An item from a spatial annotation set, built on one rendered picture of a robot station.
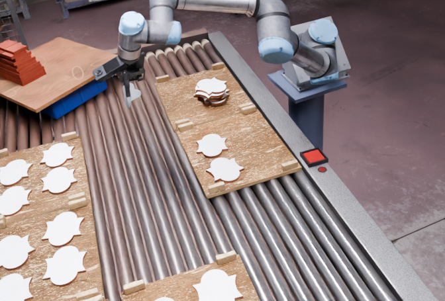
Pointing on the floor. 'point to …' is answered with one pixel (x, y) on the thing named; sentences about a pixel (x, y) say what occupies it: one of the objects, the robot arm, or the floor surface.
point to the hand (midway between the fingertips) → (119, 92)
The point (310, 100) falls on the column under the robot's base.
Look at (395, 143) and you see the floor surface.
